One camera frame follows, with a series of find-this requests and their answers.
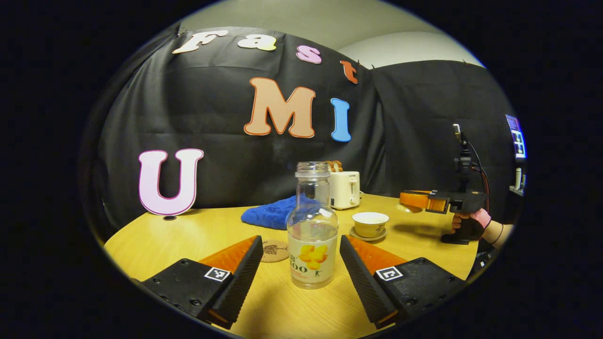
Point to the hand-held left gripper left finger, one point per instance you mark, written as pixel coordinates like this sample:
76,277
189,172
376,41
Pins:
242,278

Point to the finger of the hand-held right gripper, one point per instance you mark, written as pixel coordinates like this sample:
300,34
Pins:
417,197

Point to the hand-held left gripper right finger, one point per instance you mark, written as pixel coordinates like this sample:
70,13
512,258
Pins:
360,282

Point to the round cork coaster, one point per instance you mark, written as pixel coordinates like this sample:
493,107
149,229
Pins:
275,252

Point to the white ceramic teacup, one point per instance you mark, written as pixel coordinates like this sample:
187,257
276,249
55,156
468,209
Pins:
370,227

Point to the clear plastic water bottle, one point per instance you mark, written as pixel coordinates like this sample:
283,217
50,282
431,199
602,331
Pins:
311,226

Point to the white ceramic saucer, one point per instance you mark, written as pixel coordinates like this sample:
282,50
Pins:
360,235

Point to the small white container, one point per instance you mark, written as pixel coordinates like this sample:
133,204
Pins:
518,179

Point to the blue towel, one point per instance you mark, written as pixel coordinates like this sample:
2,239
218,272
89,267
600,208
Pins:
268,214

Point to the cream toaster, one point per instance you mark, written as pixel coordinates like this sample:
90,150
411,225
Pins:
345,188

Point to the computer monitor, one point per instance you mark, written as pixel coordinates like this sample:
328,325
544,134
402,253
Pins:
517,136

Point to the black backdrop cloth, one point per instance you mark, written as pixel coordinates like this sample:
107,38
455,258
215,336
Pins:
226,165

